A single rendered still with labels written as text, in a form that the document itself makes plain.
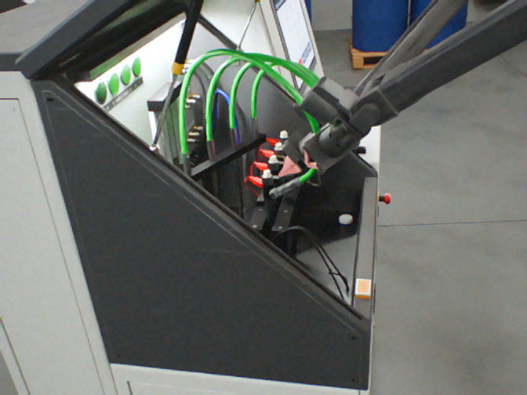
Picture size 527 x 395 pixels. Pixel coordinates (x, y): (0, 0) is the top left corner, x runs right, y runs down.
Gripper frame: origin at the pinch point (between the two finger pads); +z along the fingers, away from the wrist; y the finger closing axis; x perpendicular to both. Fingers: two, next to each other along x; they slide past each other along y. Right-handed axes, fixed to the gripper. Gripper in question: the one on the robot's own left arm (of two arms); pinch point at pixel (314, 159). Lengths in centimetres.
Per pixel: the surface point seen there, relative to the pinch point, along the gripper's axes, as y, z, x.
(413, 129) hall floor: -231, 244, 16
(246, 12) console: -26, 26, -44
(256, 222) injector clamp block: 6.8, 29.4, 3.1
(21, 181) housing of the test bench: 48, 9, -29
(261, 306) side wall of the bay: 26.3, 4.9, 17.3
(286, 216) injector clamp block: -0.2, 27.9, 6.6
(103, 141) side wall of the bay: 34.9, -5.3, -23.6
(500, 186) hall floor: -195, 168, 74
